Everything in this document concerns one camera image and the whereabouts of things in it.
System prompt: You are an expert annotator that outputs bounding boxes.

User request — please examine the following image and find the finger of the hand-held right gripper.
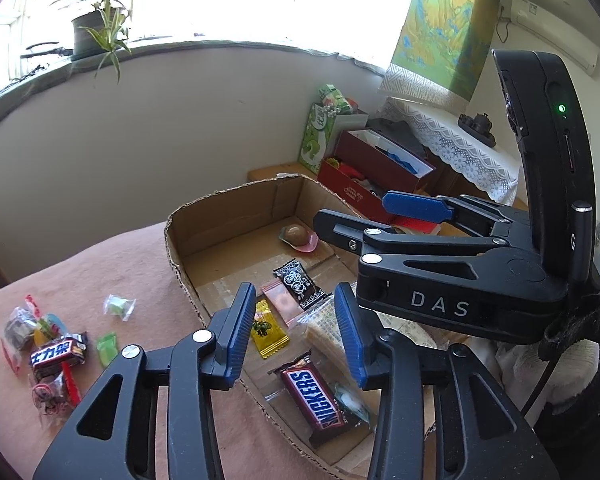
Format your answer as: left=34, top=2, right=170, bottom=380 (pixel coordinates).
left=382, top=191, right=528, bottom=226
left=312, top=209, right=511, bottom=261

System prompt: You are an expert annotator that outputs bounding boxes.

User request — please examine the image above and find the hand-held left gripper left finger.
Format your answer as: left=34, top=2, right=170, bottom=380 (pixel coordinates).
left=32, top=281, right=258, bottom=480

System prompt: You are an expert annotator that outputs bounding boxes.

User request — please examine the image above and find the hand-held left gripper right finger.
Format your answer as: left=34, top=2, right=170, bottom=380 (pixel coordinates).
left=332, top=282, right=563, bottom=480

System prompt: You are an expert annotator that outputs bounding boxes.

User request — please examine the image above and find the clear sliced bread packet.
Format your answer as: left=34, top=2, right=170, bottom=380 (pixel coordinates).
left=297, top=296, right=438, bottom=376

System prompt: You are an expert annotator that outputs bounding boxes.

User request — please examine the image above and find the yellow snack packet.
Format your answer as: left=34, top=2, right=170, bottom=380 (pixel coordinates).
left=250, top=300, right=290, bottom=359

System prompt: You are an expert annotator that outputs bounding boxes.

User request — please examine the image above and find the round pastry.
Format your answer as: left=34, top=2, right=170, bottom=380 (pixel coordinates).
left=278, top=224, right=321, bottom=253

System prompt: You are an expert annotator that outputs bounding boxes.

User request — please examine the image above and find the pink snack packet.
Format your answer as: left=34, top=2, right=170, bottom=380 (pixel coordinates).
left=261, top=280, right=306, bottom=325

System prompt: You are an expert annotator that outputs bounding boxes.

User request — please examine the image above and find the small teal candy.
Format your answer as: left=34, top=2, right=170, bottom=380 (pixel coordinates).
left=330, top=382, right=372, bottom=425

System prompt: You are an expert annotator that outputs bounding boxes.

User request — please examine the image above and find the black patterned snack packet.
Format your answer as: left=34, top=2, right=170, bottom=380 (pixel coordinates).
left=272, top=258, right=326, bottom=311

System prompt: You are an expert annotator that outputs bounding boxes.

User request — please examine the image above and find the brown chocolate bar blue print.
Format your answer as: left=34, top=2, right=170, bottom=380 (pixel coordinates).
left=267, top=352, right=371, bottom=448

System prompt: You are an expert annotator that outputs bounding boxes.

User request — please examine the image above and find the cardboard box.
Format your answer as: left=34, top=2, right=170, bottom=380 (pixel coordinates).
left=164, top=174, right=438, bottom=480

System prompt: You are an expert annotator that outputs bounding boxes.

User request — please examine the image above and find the small green candy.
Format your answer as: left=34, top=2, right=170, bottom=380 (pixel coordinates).
left=103, top=294, right=136, bottom=322

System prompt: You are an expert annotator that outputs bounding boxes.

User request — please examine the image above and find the green snack packet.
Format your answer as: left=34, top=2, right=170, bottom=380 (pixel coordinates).
left=96, top=332, right=118, bottom=367

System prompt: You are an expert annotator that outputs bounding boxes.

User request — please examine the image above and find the brown chocolate bar white print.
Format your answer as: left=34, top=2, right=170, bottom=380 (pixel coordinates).
left=30, top=332, right=88, bottom=383

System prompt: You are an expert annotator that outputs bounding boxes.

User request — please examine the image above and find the yellow blue candy wrapper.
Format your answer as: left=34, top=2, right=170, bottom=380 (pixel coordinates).
left=35, top=312, right=71, bottom=341

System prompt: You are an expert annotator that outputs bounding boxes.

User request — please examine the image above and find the clear dark cake packet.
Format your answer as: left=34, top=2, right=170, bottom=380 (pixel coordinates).
left=27, top=360, right=83, bottom=428
left=0, top=294, right=46, bottom=376

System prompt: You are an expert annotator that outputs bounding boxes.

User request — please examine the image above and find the person's right hand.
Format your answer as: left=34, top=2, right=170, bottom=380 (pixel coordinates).
left=495, top=337, right=600, bottom=413

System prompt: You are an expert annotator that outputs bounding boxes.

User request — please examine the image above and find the red booklet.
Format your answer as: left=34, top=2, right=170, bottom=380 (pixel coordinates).
left=392, top=215, right=443, bottom=236

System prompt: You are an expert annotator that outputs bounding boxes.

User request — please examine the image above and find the dark red box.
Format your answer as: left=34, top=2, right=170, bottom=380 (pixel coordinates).
left=317, top=130, right=438, bottom=213

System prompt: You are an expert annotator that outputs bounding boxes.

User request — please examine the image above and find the white lace cloth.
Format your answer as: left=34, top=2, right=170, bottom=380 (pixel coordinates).
left=380, top=97, right=528, bottom=206

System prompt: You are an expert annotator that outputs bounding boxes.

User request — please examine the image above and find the dark cloth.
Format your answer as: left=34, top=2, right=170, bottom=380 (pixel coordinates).
left=365, top=117, right=431, bottom=161

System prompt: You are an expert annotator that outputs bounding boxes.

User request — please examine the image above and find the dark tea set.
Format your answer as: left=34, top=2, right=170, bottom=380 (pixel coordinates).
left=457, top=111, right=498, bottom=148

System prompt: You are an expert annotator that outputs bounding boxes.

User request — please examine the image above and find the green gift bag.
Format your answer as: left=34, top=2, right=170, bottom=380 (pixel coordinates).
left=298, top=102, right=371, bottom=173

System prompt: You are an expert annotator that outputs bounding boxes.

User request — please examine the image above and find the white air conditioner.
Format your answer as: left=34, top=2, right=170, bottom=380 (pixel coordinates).
left=507, top=0, right=598, bottom=72

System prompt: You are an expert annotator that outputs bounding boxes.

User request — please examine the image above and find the potted spider plant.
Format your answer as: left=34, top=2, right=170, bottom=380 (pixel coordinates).
left=50, top=0, right=136, bottom=86

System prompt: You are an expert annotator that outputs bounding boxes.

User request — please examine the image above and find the landscape wall scroll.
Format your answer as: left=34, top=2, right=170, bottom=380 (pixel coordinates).
left=377, top=0, right=503, bottom=108

